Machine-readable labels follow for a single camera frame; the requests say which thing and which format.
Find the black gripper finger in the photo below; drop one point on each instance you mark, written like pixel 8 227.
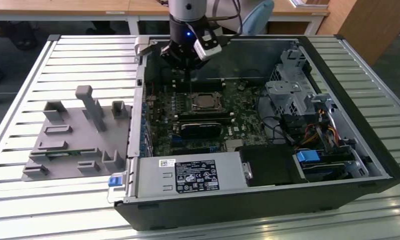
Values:
pixel 175 56
pixel 198 63

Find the thin metal locking lever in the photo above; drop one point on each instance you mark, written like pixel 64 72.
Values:
pixel 207 106

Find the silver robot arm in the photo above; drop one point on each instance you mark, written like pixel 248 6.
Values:
pixel 187 10

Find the black RAM slot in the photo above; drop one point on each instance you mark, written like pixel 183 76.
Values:
pixel 207 88
pixel 207 82
pixel 203 115
pixel 203 120

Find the black CPU socket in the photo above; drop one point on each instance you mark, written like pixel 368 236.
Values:
pixel 190 107

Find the black expansion slot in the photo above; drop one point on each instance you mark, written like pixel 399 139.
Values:
pixel 190 150

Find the green motherboard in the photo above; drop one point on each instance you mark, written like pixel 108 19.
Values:
pixel 243 120

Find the black graphics card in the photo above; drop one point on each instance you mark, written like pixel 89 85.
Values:
pixel 200 130

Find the silver metal drive cage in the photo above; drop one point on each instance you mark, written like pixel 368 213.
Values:
pixel 283 95

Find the long wooden desk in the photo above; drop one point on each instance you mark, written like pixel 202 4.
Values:
pixel 87 6

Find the small silver heat sink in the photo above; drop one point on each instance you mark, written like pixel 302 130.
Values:
pixel 234 145

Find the gray plastic parts rack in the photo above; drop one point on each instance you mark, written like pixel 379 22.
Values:
pixel 80 135

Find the black plastic shroud box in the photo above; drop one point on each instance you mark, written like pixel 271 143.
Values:
pixel 270 165

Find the silver power supply unit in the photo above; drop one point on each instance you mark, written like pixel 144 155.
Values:
pixel 153 175

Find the green RAM stick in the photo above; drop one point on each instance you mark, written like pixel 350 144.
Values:
pixel 76 152

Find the blue disk carrier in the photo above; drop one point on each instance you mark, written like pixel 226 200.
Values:
pixel 307 157

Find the blue case latch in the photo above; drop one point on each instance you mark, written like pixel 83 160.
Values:
pixel 116 180

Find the wooden cabinet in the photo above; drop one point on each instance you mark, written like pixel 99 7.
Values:
pixel 374 25

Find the black open PC case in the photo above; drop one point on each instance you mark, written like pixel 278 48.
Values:
pixel 254 210

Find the silver disk bay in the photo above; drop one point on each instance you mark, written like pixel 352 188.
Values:
pixel 354 167

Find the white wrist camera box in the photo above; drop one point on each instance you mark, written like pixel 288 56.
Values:
pixel 208 46

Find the silver case latch bracket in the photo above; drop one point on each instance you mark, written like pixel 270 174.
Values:
pixel 115 193

